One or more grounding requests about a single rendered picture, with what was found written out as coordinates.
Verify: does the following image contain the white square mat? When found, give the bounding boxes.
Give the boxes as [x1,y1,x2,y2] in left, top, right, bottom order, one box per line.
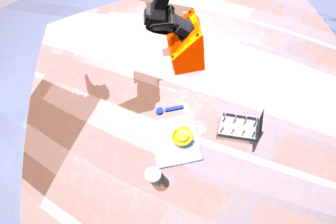
[150,113,203,169]

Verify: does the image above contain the white dish rack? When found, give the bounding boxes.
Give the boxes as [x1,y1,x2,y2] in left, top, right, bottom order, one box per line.
[217,108,266,142]

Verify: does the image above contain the white cylinder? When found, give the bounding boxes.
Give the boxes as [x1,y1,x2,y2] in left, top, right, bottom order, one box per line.
[144,167,164,186]

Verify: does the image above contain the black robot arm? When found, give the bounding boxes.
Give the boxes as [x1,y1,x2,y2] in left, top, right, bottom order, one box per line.
[143,0,195,42]

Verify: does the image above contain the yellow plate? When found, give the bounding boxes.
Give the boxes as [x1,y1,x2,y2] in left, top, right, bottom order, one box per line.
[172,126,193,146]

